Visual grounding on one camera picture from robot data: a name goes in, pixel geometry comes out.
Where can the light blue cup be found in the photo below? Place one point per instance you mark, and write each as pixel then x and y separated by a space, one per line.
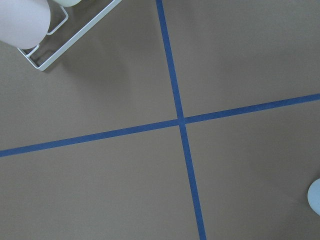
pixel 313 196

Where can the pale pink cup in rack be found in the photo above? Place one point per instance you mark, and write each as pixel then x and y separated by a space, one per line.
pixel 24 23

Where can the white cup rack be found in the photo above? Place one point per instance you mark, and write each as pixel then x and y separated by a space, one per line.
pixel 68 24

